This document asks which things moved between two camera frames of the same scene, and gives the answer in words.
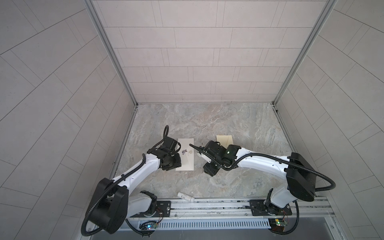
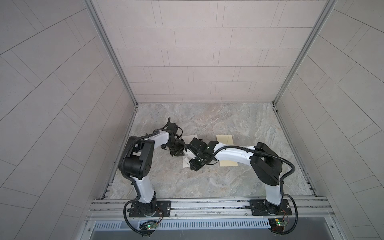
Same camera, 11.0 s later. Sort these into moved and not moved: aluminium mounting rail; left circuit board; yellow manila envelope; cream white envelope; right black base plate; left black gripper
Moved: cream white envelope; left black gripper
Not moved: left circuit board; right black base plate; yellow manila envelope; aluminium mounting rail
